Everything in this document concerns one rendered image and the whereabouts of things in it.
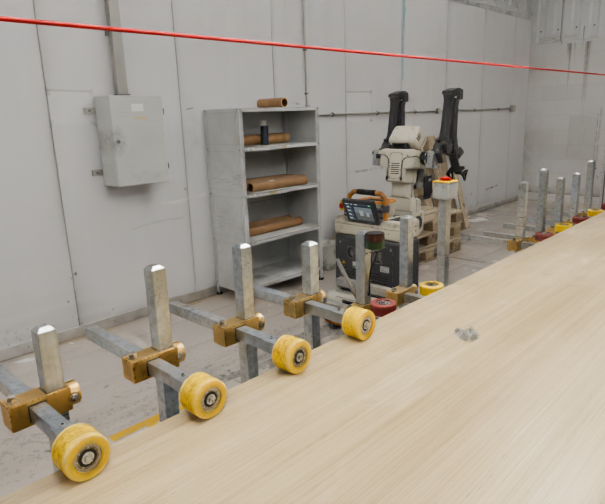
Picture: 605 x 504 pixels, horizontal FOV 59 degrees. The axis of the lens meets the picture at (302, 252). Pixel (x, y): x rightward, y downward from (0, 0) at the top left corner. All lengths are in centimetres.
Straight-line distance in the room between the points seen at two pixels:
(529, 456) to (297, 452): 40
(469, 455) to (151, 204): 357
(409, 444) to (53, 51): 346
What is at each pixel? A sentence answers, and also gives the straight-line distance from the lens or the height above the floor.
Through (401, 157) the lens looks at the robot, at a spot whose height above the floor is 118.
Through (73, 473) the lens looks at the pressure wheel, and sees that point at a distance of 101.
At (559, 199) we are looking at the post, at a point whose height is 99.
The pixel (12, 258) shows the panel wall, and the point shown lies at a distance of 392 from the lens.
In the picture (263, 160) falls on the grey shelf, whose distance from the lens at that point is 492.
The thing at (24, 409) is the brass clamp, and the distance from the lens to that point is 118.
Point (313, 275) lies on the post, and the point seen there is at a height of 103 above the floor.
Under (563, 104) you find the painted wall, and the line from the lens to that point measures 954.
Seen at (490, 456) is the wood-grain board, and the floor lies 90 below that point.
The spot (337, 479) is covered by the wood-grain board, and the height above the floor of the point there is 90.
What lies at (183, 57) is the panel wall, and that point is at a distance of 448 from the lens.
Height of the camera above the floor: 148
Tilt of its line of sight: 14 degrees down
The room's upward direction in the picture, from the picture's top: 2 degrees counter-clockwise
